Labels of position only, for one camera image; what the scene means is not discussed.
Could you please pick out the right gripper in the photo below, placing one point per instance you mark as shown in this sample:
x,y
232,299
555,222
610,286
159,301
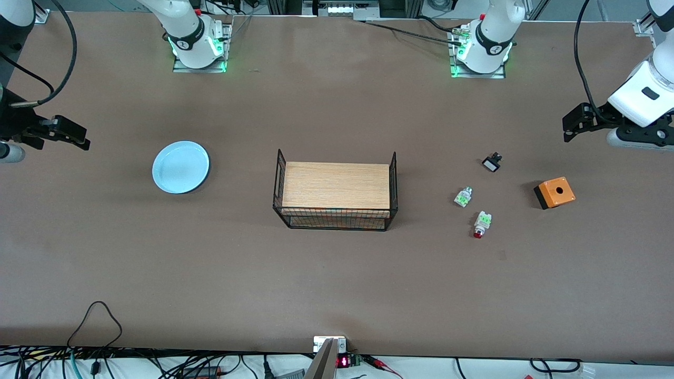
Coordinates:
x,y
15,122

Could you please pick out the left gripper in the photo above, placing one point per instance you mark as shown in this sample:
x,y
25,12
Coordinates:
x,y
600,117

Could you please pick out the light blue round plate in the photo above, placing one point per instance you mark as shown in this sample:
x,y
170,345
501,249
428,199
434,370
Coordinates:
x,y
180,167

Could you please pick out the red push button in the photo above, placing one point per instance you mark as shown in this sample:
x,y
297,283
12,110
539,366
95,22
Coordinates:
x,y
481,225

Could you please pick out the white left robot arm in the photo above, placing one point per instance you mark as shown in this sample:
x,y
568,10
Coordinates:
x,y
495,37

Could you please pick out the orange button box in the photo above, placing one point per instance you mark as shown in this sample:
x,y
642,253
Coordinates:
x,y
555,192

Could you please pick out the green push button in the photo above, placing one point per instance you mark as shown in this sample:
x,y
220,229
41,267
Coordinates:
x,y
463,197

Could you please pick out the wooden shelf board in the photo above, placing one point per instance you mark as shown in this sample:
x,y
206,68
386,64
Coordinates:
x,y
337,184

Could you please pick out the grey metal bar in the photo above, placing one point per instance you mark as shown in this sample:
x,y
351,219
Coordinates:
x,y
322,363

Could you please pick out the red digit display board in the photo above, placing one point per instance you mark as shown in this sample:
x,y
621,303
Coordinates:
x,y
347,361

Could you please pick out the black switch with white face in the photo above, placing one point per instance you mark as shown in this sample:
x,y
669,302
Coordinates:
x,y
492,163

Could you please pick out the aluminium frame profile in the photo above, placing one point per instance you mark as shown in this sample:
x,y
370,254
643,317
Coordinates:
x,y
645,27

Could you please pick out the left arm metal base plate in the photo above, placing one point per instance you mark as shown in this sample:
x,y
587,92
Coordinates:
x,y
476,75

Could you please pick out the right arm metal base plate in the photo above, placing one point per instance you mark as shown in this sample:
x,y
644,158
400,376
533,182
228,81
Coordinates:
x,y
200,68

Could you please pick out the silver metal bracket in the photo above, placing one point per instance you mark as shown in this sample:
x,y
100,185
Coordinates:
x,y
321,343

